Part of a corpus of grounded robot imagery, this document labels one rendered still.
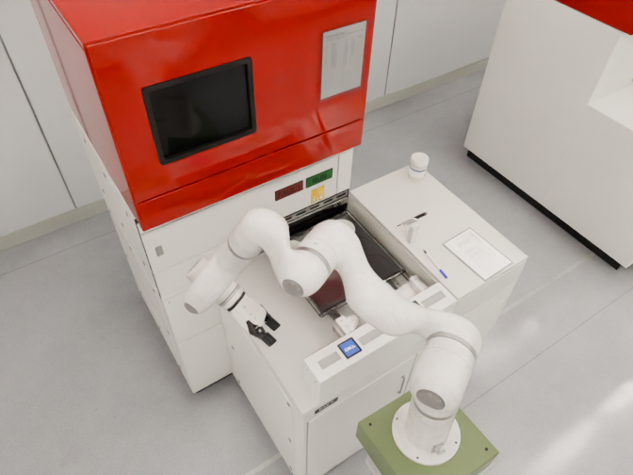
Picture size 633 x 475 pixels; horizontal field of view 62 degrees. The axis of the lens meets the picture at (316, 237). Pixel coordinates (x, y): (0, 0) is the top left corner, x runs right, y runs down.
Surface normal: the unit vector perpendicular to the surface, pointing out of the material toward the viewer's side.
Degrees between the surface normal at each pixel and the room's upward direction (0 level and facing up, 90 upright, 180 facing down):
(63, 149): 90
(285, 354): 0
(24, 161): 90
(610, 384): 0
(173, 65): 90
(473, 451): 5
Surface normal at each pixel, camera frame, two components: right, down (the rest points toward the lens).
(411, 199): 0.03, -0.67
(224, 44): 0.55, 0.63
